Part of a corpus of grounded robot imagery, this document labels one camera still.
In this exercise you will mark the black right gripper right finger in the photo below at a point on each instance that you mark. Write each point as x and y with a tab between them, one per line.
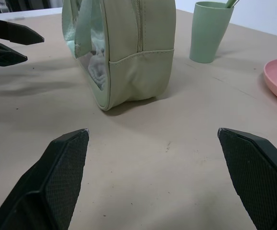
255	177

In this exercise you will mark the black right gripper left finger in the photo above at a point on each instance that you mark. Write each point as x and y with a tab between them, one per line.
57	182

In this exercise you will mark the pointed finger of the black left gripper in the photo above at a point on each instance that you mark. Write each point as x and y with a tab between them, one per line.
2	56
14	32

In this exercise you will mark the light green toiletry bag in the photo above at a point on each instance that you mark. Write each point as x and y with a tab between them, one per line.
138	52

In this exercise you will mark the green plastic cup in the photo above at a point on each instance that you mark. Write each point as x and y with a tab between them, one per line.
208	31

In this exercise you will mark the green stick in cup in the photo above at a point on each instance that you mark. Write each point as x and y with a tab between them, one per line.
230	3

